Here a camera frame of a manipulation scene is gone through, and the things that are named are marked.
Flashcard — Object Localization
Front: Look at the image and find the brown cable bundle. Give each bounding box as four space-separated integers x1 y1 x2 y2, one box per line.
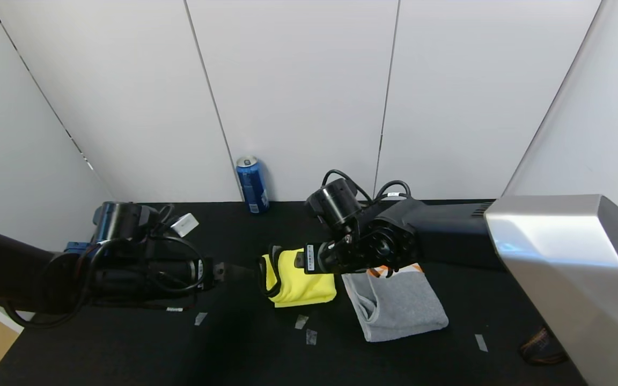
520 328 567 366

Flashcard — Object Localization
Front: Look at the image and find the arm labelled black cable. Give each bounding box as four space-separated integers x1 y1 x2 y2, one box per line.
89 236 205 313
376 180 412 201

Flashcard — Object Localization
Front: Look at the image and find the left arm labelled black cable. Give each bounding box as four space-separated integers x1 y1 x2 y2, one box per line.
89 236 205 313

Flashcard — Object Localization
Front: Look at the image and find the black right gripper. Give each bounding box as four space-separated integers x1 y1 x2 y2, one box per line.
294 241 335 275

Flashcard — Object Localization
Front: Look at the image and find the right wrist camera black cable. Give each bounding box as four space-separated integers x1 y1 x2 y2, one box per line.
322 169 372 202

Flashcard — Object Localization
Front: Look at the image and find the right arm labelled black cable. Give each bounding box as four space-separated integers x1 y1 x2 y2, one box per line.
376 180 412 201

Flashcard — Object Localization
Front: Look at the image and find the grey towel with orange marks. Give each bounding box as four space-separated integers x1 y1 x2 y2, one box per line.
341 263 449 343

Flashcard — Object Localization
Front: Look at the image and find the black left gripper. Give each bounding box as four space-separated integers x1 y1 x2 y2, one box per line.
148 256 256 291

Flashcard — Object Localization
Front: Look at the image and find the blue drink can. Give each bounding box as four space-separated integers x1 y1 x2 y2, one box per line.
236 156 270 214

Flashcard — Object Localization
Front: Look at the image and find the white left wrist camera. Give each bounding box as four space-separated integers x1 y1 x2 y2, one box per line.
171 213 200 237

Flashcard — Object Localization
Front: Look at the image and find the yellow towel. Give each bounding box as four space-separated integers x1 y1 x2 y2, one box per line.
258 246 337 308

